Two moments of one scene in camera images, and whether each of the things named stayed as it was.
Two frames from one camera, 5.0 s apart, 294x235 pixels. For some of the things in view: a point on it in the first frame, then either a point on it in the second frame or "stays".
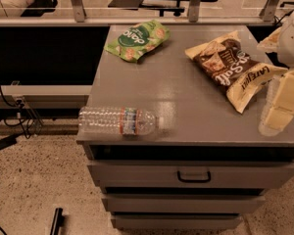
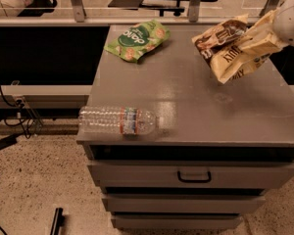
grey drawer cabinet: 209,164 stays
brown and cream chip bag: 226,62 -> 232,49
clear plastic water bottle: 119,120 stays
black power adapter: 4,143 stays
